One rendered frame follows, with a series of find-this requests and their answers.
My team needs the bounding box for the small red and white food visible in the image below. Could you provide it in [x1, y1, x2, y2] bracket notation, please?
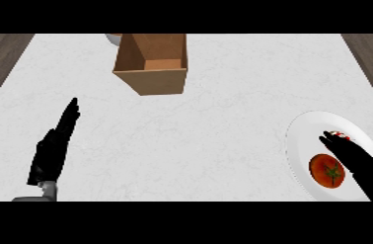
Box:
[327, 130, 352, 142]

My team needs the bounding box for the open brown cardboard box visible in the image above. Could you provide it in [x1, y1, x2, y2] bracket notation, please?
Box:
[112, 33, 189, 97]

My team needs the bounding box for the white round plate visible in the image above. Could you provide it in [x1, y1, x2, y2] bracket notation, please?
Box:
[285, 111, 373, 203]

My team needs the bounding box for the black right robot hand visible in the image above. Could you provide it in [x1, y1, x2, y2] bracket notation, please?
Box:
[317, 130, 373, 202]

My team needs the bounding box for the red tomato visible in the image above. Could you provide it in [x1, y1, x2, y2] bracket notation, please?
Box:
[308, 153, 346, 190]

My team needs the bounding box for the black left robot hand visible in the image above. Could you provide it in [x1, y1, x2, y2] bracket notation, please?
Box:
[27, 97, 81, 187]

